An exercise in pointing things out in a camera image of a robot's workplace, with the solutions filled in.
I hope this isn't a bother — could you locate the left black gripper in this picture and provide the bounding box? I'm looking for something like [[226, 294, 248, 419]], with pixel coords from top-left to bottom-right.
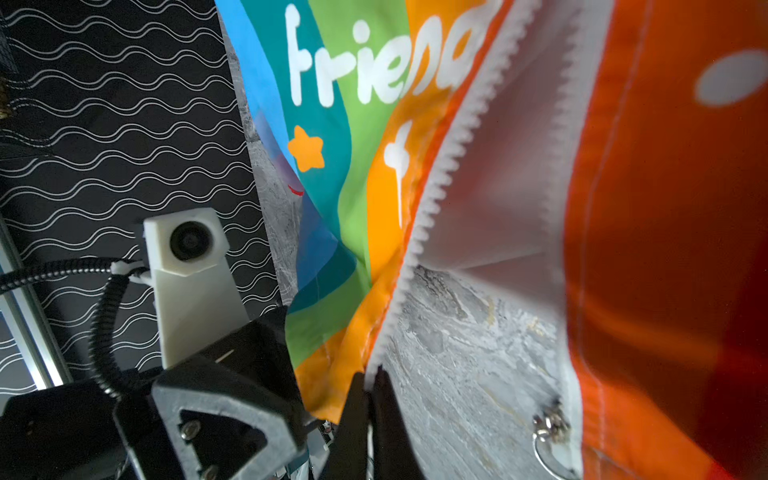
[[1, 308, 305, 479]]

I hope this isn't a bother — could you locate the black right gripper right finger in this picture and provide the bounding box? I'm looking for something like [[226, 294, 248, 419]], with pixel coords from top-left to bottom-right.
[[370, 368, 425, 480]]

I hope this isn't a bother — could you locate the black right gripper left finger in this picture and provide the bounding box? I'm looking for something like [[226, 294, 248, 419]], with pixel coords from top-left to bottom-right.
[[320, 372, 372, 480]]

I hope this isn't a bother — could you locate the rainbow cartoon kids jacket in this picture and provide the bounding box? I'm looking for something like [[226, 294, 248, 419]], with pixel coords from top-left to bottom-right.
[[217, 1, 767, 479]]

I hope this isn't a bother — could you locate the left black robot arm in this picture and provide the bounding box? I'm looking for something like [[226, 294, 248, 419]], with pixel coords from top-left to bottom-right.
[[1, 258, 306, 479]]

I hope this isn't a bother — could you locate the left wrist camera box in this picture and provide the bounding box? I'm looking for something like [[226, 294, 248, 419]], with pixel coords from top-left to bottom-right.
[[142, 208, 249, 369]]

